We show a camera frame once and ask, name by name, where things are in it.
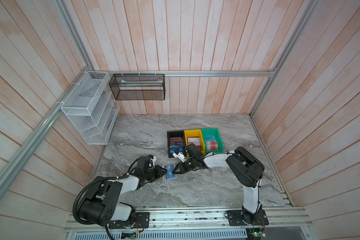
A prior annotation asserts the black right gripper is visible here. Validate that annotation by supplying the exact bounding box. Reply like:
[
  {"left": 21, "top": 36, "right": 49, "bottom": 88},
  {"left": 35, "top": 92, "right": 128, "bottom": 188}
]
[{"left": 171, "top": 157, "right": 197, "bottom": 174}]

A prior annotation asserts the beige leather card holder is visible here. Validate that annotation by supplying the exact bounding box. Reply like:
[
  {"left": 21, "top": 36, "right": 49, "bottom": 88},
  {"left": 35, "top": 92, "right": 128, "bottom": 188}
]
[{"left": 164, "top": 164, "right": 178, "bottom": 181}]

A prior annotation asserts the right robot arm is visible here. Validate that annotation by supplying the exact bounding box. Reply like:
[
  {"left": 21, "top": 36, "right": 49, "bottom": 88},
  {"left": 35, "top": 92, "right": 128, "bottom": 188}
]
[{"left": 172, "top": 144, "right": 269, "bottom": 227}]

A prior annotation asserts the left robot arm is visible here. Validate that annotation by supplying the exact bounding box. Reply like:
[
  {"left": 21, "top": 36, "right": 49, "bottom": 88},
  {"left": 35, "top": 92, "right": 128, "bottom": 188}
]
[{"left": 72, "top": 155, "right": 168, "bottom": 228}]

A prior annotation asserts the black plastic bin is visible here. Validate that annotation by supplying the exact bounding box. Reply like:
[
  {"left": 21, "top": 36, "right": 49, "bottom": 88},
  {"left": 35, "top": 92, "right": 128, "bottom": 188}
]
[{"left": 167, "top": 131, "right": 186, "bottom": 158}]

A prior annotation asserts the yellow plastic bin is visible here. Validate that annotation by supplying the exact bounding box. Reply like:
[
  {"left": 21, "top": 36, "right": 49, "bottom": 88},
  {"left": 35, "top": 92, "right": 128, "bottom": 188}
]
[{"left": 184, "top": 129, "right": 205, "bottom": 153}]

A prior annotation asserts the green plastic bin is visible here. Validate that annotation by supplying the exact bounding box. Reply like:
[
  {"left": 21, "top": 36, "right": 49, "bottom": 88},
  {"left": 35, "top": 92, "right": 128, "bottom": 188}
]
[{"left": 201, "top": 128, "right": 224, "bottom": 153}]

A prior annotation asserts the black wire mesh basket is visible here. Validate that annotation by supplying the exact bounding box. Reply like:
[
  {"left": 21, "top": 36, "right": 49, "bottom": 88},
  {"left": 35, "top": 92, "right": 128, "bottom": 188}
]
[{"left": 109, "top": 73, "right": 166, "bottom": 101}]

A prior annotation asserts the black corrugated cable conduit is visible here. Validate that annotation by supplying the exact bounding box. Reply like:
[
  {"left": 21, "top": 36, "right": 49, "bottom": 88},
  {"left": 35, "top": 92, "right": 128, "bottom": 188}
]
[{"left": 72, "top": 176, "right": 118, "bottom": 226}]

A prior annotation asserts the white wire mesh shelf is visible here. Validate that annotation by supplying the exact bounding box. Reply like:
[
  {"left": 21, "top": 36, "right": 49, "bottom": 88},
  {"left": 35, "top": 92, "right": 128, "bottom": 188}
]
[{"left": 61, "top": 71, "right": 120, "bottom": 145}]

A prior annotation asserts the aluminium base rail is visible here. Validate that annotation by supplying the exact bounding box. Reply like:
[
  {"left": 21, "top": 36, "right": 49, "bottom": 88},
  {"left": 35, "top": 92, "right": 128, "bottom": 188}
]
[{"left": 62, "top": 205, "right": 314, "bottom": 232}]

